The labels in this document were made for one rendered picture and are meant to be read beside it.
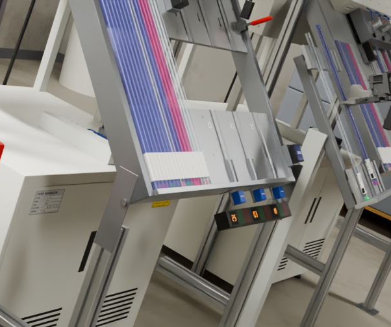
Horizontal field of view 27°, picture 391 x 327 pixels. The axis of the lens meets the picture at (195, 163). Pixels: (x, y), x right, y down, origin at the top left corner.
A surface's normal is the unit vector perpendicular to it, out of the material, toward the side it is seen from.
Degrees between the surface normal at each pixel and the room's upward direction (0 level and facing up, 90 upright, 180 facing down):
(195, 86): 90
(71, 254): 90
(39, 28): 90
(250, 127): 48
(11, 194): 90
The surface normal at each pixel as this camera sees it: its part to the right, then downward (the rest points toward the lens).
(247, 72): -0.52, 0.03
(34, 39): 0.85, 0.40
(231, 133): 0.80, -0.32
